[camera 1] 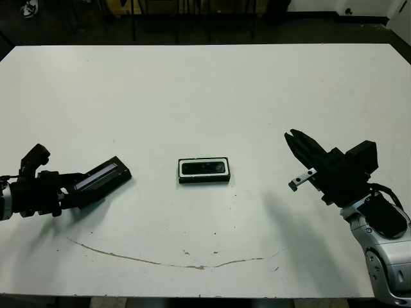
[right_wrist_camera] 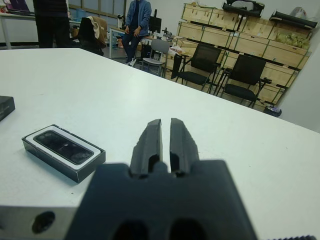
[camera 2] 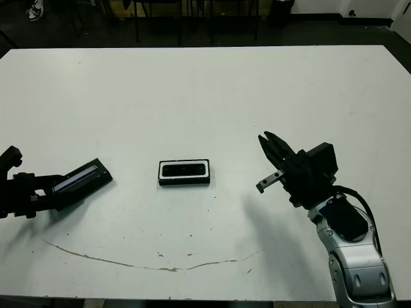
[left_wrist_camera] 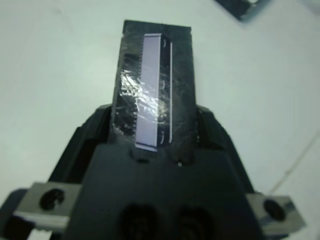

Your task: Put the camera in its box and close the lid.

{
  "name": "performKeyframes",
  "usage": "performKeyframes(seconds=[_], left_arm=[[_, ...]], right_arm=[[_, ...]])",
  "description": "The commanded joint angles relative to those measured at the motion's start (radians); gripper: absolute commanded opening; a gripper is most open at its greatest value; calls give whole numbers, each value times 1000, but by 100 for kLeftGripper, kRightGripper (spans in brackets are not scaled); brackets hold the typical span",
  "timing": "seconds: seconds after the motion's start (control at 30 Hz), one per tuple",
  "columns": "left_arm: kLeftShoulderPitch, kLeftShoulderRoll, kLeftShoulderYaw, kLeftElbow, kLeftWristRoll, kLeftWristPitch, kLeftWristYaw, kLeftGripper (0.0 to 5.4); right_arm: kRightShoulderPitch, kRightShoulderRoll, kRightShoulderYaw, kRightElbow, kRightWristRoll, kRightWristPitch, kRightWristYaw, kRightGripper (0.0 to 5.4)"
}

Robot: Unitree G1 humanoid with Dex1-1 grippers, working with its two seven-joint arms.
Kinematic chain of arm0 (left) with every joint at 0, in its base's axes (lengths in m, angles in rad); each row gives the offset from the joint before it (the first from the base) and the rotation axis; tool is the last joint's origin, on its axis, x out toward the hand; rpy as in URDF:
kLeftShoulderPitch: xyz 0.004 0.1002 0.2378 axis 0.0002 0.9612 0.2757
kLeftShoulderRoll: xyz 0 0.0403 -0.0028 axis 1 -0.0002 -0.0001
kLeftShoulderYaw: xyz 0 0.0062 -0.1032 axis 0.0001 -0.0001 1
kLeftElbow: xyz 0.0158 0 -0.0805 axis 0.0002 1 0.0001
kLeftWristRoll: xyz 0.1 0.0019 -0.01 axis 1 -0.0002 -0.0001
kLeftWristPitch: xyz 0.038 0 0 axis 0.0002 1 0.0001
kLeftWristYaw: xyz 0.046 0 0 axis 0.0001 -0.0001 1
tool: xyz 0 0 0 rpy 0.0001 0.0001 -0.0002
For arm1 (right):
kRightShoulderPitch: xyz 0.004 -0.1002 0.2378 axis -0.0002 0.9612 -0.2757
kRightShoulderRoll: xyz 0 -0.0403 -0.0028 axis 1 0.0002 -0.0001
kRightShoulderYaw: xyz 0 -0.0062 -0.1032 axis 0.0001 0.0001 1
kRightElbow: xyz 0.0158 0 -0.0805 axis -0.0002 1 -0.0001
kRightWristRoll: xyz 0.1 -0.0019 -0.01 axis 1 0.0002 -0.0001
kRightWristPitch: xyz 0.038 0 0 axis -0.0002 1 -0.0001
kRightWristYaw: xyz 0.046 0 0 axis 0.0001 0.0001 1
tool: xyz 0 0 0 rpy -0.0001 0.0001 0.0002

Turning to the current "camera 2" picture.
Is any black box lid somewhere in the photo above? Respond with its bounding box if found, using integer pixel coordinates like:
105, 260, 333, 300
51, 157, 114, 212

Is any white sneaker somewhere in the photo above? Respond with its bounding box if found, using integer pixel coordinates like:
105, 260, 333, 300
26, 0, 44, 22

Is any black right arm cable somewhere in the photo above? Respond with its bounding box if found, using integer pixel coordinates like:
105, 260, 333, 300
332, 185, 383, 254

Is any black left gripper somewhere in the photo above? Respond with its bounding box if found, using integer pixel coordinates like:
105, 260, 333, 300
0, 173, 67, 219

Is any black slim camera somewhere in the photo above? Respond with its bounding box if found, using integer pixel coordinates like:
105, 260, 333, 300
161, 162, 206, 178

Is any black bin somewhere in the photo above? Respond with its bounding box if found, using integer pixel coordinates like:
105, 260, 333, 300
271, 0, 295, 23

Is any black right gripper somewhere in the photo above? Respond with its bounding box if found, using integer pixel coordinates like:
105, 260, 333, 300
256, 131, 337, 209

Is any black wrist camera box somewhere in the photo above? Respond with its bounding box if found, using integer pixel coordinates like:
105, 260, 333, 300
308, 142, 338, 176
0, 146, 24, 176

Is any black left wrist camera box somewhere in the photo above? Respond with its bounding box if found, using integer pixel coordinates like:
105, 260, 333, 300
0, 146, 24, 176

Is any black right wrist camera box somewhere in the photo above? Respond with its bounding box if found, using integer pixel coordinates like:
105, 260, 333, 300
308, 142, 338, 176

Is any black metal chair frame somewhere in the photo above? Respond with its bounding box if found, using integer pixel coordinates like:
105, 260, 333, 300
133, 0, 261, 44

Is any black box with white insert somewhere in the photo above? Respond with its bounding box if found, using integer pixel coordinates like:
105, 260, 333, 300
157, 158, 211, 187

